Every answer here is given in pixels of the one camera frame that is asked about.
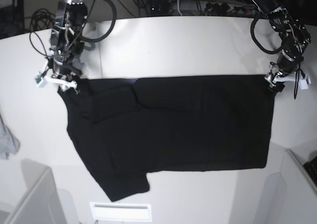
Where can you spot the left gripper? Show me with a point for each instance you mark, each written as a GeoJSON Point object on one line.
{"type": "Point", "coordinates": [281, 71]}

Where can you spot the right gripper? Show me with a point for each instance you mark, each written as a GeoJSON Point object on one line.
{"type": "Point", "coordinates": [62, 64]}

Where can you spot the black T-shirt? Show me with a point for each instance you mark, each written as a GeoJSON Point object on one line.
{"type": "Point", "coordinates": [132, 127]}

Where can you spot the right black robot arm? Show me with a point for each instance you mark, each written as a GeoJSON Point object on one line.
{"type": "Point", "coordinates": [70, 19]}

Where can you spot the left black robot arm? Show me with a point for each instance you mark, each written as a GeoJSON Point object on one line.
{"type": "Point", "coordinates": [294, 41]}

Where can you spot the black keyboard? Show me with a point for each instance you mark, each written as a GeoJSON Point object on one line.
{"type": "Point", "coordinates": [311, 169]}

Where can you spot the grey cloth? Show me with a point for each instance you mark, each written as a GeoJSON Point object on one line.
{"type": "Point", "coordinates": [9, 144]}

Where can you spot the white power strip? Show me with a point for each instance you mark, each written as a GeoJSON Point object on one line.
{"type": "Point", "coordinates": [224, 8]}

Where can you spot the white right partition panel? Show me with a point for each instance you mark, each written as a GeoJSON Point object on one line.
{"type": "Point", "coordinates": [289, 196]}

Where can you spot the white partition panel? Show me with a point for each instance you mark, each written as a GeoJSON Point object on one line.
{"type": "Point", "coordinates": [289, 196]}
{"type": "Point", "coordinates": [29, 195]}

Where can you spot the white left partition panel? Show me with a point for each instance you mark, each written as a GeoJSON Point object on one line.
{"type": "Point", "coordinates": [29, 195]}

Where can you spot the white table slot plate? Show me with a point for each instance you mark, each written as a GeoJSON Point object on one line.
{"type": "Point", "coordinates": [121, 212]}

